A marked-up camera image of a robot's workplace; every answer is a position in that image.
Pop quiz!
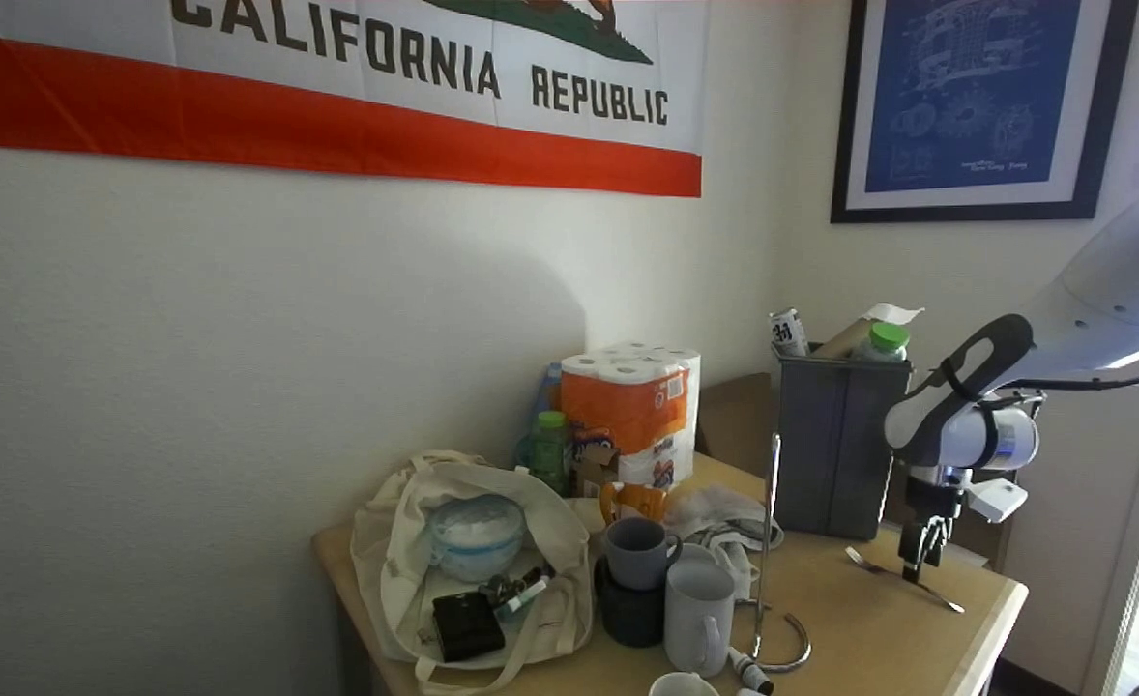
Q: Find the cream cloth tote bag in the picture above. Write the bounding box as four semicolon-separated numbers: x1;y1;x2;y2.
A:
349;449;599;696

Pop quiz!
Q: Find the dark blue mug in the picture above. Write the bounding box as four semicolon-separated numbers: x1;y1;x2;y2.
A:
593;558;669;650

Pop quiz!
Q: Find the clear bottle with green cap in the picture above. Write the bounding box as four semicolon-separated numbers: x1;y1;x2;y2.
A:
851;321;912;365

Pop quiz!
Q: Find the white and red flag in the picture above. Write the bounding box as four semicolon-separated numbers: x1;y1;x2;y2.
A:
0;0;712;200

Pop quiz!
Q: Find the bunch of keys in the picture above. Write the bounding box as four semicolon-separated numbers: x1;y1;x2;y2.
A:
484;566;557;622

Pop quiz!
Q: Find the brown cardboard box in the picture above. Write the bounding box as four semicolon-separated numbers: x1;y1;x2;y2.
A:
694;371;784;480

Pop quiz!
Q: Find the white marker with black cap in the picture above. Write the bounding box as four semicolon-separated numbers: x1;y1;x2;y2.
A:
727;645;776;696

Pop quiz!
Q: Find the framed blue print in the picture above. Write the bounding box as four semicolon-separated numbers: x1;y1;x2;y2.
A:
830;0;1139;226

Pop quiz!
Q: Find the clear plastic food container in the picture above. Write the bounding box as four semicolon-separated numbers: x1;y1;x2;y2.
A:
428;494;528;584

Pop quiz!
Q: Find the tall white mug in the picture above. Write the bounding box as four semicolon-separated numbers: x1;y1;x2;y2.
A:
663;558;738;679

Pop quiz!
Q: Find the small cardboard box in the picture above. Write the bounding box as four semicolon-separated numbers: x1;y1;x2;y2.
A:
572;443;621;500

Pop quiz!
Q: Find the white cloth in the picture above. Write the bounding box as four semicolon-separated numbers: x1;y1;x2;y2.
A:
664;484;786;602

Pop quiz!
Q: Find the black wallet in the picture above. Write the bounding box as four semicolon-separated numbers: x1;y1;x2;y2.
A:
431;591;508;664

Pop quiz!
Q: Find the orange mug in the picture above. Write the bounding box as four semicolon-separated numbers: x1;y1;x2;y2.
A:
598;480;670;529

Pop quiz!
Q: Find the silver fork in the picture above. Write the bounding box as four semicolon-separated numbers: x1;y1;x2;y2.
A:
845;546;967;615

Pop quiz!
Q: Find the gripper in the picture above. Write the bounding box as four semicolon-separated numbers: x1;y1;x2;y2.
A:
897;481;965;585

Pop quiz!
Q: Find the grey mug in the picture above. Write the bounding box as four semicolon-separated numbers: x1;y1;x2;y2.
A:
602;516;685;592

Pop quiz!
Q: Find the pack of paper towel rolls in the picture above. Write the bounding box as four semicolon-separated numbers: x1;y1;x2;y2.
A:
560;339;703;493

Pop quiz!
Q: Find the white drink can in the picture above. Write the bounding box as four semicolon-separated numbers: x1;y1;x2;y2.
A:
769;307;811;360

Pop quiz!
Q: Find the grey plastic bin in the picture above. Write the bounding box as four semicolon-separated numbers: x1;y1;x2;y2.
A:
773;342;915;541

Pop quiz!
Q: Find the cardboard tube with paper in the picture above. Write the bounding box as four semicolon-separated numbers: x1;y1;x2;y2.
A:
813;302;926;362

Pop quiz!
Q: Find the metal paper towel holder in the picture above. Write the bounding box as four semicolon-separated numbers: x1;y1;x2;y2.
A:
732;432;813;675

